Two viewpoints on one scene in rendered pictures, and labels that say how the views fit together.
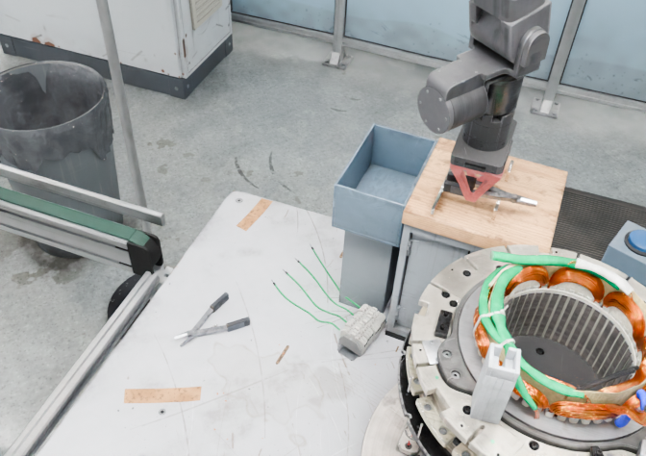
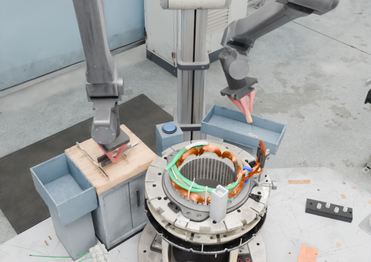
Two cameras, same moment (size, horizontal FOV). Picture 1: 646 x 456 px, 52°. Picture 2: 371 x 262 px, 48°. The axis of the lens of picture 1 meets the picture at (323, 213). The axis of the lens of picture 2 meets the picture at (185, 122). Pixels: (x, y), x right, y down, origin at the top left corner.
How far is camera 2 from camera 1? 0.48 m
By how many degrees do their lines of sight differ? 45
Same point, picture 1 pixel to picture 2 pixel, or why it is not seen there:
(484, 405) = (221, 213)
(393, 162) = (49, 178)
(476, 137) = not seen: hidden behind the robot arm
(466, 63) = (100, 108)
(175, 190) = not seen: outside the picture
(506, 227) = (134, 160)
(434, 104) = (103, 132)
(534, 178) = not seen: hidden behind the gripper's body
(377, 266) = (86, 226)
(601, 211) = (67, 137)
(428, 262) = (113, 201)
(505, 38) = (112, 88)
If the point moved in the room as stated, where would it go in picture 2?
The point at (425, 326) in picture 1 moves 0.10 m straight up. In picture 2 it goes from (170, 214) to (169, 184)
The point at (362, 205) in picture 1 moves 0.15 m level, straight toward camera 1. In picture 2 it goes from (74, 203) to (117, 231)
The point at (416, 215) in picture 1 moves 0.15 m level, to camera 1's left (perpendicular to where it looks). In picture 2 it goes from (103, 185) to (63, 225)
